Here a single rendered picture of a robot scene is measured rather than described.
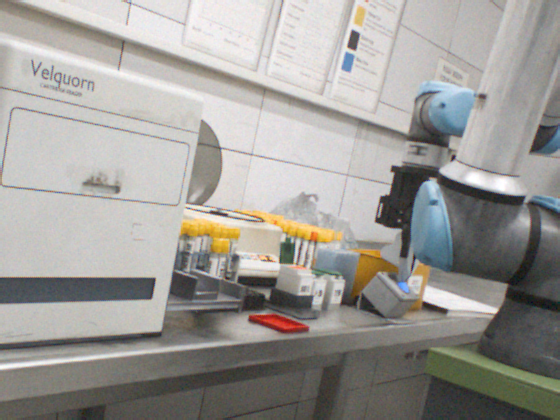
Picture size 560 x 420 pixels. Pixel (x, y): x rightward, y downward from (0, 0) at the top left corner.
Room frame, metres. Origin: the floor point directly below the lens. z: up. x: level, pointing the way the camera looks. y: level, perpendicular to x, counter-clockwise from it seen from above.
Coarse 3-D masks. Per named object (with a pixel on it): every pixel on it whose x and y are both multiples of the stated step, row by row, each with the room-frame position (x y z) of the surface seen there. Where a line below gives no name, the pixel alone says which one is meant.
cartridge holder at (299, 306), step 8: (272, 288) 1.22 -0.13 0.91; (272, 296) 1.22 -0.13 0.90; (280, 296) 1.21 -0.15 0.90; (288, 296) 1.20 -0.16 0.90; (296, 296) 1.19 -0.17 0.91; (304, 296) 1.20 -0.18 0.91; (312, 296) 1.22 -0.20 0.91; (264, 304) 1.22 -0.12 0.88; (272, 304) 1.21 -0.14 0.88; (280, 304) 1.20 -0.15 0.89; (288, 304) 1.19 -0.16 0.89; (296, 304) 1.19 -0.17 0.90; (304, 304) 1.20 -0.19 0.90; (288, 312) 1.19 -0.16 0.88; (296, 312) 1.18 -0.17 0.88; (304, 312) 1.18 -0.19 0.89; (312, 312) 1.19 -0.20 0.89; (320, 312) 1.21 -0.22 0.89
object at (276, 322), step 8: (256, 320) 1.08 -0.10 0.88; (264, 320) 1.07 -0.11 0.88; (272, 320) 1.11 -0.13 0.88; (280, 320) 1.12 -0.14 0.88; (288, 320) 1.12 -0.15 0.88; (272, 328) 1.06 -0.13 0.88; (280, 328) 1.05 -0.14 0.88; (288, 328) 1.05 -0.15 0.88; (296, 328) 1.07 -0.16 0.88; (304, 328) 1.09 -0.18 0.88
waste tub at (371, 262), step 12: (360, 252) 1.49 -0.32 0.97; (372, 252) 1.60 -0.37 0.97; (360, 264) 1.49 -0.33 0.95; (372, 264) 1.48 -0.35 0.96; (384, 264) 1.46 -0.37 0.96; (420, 264) 1.49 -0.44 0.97; (360, 276) 1.49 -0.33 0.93; (372, 276) 1.47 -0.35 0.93; (420, 276) 1.50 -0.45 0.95; (360, 288) 1.48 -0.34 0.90; (420, 288) 1.51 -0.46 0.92; (420, 300) 1.52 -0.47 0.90
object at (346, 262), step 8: (320, 248) 1.40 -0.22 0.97; (328, 248) 1.43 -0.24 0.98; (320, 256) 1.40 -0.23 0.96; (328, 256) 1.39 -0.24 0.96; (336, 256) 1.38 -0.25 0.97; (344, 256) 1.41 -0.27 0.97; (352, 256) 1.43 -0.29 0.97; (320, 264) 1.40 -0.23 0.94; (328, 264) 1.39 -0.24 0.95; (336, 264) 1.39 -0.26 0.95; (344, 264) 1.41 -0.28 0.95; (352, 264) 1.44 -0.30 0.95; (344, 272) 1.42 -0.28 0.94; (352, 272) 1.45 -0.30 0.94; (352, 280) 1.45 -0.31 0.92; (344, 288) 1.43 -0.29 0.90; (344, 296) 1.44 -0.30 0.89
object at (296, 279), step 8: (280, 264) 1.22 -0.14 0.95; (288, 264) 1.24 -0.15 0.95; (280, 272) 1.22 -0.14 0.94; (288, 272) 1.21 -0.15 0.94; (296, 272) 1.20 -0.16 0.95; (304, 272) 1.21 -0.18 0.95; (280, 280) 1.22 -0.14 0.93; (288, 280) 1.21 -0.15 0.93; (296, 280) 1.20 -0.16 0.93; (304, 280) 1.20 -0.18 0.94; (312, 280) 1.22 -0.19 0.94; (280, 288) 1.21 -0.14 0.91; (288, 288) 1.20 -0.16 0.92; (296, 288) 1.19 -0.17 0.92; (304, 288) 1.20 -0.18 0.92
